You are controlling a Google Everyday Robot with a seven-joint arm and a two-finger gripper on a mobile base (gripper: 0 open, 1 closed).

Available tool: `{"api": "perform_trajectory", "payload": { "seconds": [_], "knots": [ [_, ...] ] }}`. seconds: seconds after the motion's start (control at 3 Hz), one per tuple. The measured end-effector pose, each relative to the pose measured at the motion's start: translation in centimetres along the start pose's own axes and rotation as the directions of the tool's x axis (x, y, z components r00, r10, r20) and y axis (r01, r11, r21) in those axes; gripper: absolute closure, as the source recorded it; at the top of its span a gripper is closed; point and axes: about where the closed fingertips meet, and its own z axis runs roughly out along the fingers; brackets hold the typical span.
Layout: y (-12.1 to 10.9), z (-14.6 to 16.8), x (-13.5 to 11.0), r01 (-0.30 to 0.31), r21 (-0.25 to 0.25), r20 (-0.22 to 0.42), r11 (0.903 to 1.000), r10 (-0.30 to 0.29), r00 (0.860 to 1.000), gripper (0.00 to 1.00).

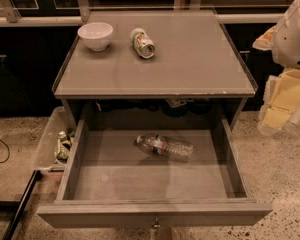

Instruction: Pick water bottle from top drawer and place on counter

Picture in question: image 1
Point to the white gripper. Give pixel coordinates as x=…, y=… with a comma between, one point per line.
x=291, y=40

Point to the clear plastic water bottle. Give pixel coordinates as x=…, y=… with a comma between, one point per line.
x=163, y=146

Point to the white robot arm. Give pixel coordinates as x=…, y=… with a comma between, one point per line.
x=282, y=93

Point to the grey cabinet with counter top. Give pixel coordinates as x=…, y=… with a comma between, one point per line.
x=193, y=58

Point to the metal drawer knob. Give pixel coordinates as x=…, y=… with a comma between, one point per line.
x=156, y=224

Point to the open grey top drawer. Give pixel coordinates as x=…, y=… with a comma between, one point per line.
x=109, y=182

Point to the lying drink can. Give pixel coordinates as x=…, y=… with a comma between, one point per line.
x=142, y=43

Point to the white ceramic bowl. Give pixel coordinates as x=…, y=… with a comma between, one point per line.
x=96, y=36

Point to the green items in bin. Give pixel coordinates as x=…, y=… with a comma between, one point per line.
x=63, y=146

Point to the clear plastic storage bin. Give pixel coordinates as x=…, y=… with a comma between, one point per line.
x=45, y=158

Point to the white metal railing frame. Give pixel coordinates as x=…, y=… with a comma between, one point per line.
x=36, y=19

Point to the black floor rail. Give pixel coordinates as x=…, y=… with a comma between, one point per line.
x=12, y=211

